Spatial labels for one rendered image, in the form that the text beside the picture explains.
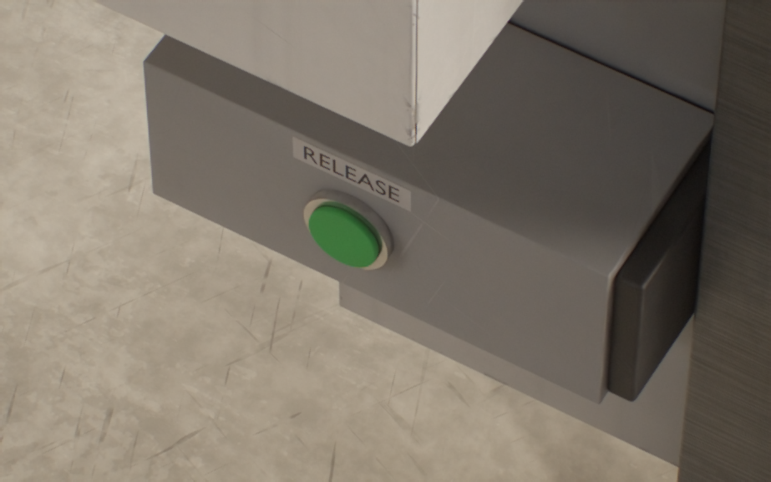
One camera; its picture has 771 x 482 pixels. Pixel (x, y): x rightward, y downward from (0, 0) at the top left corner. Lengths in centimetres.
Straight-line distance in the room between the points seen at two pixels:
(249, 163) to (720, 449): 22
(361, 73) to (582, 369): 25
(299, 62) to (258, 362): 159
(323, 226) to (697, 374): 16
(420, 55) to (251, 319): 164
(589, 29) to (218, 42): 23
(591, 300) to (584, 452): 138
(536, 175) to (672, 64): 7
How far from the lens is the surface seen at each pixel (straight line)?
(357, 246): 151
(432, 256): 150
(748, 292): 150
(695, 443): 159
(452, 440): 284
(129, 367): 289
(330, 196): 150
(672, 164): 149
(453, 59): 130
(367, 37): 127
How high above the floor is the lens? 235
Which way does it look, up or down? 53 degrees down
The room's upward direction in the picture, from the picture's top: straight up
